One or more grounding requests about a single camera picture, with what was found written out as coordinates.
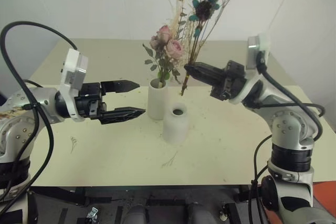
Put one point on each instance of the smooth white vase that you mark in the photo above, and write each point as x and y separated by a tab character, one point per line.
175	127

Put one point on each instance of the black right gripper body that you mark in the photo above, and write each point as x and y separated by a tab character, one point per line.
231	79

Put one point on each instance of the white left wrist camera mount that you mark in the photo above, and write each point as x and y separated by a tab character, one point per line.
72	72

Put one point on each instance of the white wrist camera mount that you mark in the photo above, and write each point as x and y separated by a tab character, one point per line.
262	44
72	72

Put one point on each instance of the small dried twig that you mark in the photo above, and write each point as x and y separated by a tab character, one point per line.
73	144
169	161

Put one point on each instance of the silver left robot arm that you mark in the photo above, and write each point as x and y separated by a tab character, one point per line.
15	129

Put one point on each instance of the dark rounded shape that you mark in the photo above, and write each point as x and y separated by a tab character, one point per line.
135	214

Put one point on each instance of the orange red object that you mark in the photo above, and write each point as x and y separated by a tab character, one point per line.
325	197

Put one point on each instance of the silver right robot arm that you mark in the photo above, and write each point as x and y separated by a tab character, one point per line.
288	127

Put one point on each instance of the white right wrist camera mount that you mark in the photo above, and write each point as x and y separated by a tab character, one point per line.
262	44

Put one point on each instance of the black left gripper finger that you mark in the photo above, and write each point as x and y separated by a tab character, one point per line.
119	85
123	115

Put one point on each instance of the black table frame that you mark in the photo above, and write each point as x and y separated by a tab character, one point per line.
157	197

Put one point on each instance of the small metal clamp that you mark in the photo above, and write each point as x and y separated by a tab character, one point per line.
92	213

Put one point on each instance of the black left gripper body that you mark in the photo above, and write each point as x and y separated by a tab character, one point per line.
86	103

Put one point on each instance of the dried bouquet with teal flowers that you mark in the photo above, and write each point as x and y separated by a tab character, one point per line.
204	9

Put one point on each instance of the pink rose bouquet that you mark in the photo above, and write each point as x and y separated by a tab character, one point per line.
174	47

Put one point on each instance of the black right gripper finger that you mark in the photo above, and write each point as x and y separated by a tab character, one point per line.
210	68
207	78

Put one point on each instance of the ribbed tall white vase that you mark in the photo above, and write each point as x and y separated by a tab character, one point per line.
157	100

